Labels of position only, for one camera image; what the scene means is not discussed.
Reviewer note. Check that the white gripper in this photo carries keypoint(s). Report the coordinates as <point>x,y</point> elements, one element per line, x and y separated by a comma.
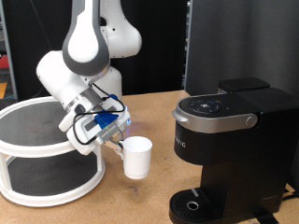
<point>81,137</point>

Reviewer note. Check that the white two-tier turntable shelf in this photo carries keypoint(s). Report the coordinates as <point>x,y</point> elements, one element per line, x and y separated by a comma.
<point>31,130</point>

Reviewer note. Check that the grey metal shelf post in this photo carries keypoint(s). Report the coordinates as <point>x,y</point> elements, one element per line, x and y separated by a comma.
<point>12,74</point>

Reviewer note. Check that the red background object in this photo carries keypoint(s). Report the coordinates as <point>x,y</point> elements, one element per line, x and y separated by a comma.
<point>3,62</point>

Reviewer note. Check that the black backdrop curtain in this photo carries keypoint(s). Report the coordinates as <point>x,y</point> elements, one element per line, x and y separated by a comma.
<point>155,62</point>

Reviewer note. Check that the black Keurig coffee machine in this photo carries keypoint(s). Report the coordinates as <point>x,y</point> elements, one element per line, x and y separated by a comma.
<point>249,155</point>

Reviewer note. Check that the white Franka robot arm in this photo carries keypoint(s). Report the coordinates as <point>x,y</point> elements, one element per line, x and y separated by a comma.
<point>84,46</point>

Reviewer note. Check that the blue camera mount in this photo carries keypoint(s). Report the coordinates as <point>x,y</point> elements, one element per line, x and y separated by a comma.
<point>106,118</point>

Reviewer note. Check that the dark grey partition panel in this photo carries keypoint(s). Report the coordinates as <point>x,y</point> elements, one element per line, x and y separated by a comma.
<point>233,37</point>

